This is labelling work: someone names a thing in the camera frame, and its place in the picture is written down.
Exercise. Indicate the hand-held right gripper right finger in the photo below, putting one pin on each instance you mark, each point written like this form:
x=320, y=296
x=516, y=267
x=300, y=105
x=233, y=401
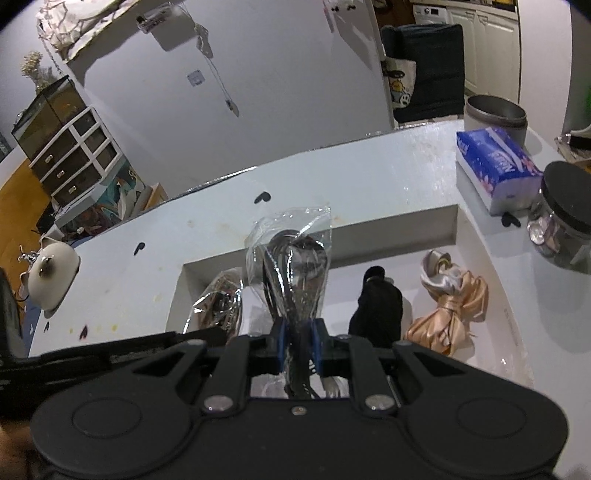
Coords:
x=320, y=344

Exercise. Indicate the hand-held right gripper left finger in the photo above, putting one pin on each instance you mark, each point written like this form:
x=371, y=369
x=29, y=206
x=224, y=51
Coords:
x=280, y=344

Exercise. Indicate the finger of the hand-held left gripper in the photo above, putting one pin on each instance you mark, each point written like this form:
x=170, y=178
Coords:
x=138, y=346

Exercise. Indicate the white cardboard box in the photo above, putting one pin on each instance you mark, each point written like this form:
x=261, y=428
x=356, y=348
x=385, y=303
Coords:
x=341, y=286

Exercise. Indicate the black scrunchie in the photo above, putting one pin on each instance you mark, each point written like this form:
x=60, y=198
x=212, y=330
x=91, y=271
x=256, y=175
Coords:
x=378, y=304

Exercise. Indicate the gold satin bow scrunchie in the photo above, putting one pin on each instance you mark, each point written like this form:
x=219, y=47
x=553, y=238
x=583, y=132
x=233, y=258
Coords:
x=443, y=318

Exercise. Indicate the white ceramic cat figure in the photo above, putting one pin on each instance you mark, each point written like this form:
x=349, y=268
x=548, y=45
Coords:
x=51, y=272

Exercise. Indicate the colourful painted panel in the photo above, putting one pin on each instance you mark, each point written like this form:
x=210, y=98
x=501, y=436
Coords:
x=111, y=201

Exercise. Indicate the white cabinet with dark drawers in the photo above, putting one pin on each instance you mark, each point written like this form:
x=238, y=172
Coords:
x=69, y=157

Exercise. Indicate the glass fish tank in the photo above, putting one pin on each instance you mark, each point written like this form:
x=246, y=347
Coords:
x=46, y=115

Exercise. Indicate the blue tissue pack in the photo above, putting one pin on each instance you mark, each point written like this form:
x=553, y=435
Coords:
x=494, y=161

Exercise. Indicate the dried flower bunch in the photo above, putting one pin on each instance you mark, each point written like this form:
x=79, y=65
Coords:
x=32, y=67

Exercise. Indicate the glass jar with black lid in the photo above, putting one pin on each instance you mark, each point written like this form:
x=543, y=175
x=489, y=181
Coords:
x=563, y=240

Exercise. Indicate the white cartoon tote bag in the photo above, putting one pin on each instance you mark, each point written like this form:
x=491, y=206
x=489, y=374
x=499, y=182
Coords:
x=399, y=83

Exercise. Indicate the round metal tin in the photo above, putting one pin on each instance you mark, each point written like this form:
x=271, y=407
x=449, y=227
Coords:
x=494, y=117

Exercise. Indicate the chair with dark cover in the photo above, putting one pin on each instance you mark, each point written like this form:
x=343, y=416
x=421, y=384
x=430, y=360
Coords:
x=434, y=69

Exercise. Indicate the white patterned cloth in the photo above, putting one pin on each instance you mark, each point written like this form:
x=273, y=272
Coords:
x=78, y=27

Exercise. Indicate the white kitchen cabinet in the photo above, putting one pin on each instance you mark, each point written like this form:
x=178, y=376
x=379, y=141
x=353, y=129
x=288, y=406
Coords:
x=489, y=50

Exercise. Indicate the white washing machine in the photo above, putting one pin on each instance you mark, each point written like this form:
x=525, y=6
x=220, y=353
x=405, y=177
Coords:
x=429, y=14

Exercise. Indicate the white wall switch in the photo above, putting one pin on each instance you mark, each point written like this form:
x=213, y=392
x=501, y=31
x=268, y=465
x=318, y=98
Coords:
x=195, y=78

